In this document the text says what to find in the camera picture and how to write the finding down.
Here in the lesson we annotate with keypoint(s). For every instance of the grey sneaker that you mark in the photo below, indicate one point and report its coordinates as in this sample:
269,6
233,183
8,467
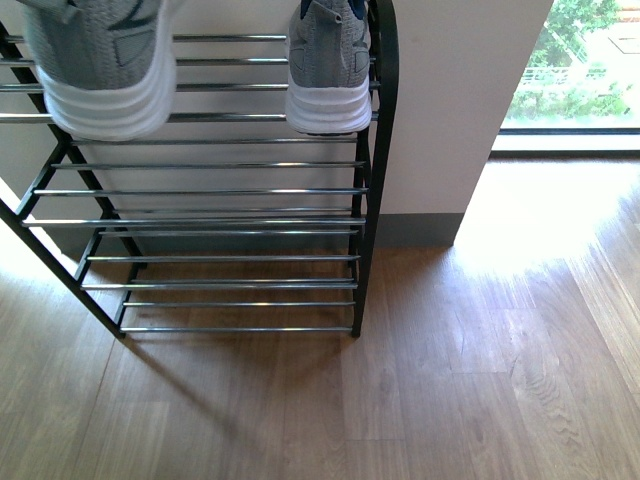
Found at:
107,68
328,59

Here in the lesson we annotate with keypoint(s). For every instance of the black metal shoe rack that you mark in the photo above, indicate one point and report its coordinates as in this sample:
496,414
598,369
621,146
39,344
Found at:
224,219

